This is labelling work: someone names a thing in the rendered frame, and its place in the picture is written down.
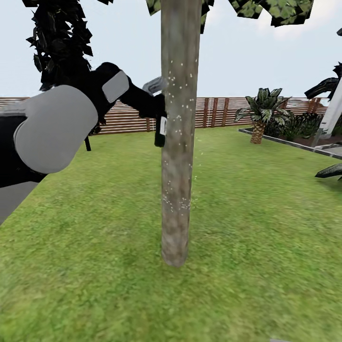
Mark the pesticide atomizer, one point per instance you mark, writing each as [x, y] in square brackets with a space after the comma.
[160, 130]

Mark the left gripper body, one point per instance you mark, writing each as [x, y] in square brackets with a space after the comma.
[150, 105]

